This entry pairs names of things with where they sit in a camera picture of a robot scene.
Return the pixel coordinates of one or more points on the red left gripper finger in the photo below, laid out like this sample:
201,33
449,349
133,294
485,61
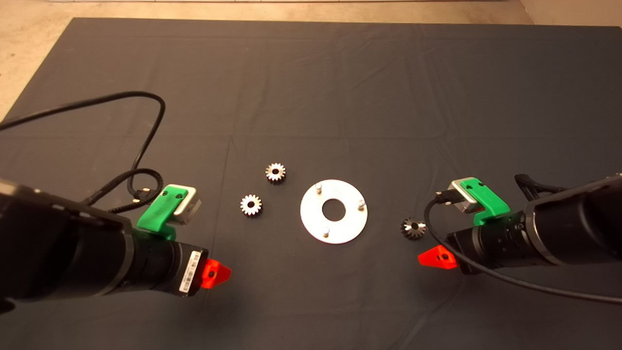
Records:
214,274

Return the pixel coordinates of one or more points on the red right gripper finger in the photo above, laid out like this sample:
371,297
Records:
440,257

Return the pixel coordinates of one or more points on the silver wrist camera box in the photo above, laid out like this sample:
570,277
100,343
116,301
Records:
190,209
464,201

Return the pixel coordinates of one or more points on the green left camera mount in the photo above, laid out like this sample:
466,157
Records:
160,209

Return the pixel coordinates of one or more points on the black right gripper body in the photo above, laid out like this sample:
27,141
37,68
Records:
495,243

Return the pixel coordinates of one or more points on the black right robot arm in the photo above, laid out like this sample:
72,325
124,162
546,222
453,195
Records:
578,223

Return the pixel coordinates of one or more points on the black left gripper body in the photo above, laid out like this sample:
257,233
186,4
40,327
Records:
160,265

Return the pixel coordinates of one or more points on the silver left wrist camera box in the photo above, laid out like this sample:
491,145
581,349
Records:
190,209

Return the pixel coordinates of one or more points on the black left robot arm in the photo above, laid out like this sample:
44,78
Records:
63,248

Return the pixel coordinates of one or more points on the dark grey table cloth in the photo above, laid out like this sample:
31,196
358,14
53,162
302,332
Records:
311,97

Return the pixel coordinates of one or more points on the round metal carrier plate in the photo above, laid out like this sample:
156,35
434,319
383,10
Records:
316,218

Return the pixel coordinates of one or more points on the green right camera mount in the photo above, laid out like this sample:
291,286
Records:
488,199

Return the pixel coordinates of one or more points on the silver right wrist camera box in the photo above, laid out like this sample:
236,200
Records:
464,201

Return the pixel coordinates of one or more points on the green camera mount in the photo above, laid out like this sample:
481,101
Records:
488,199
160,209

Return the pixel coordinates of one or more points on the small steel planetary gear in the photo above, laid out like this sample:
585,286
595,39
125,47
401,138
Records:
409,232
271,168
245,200

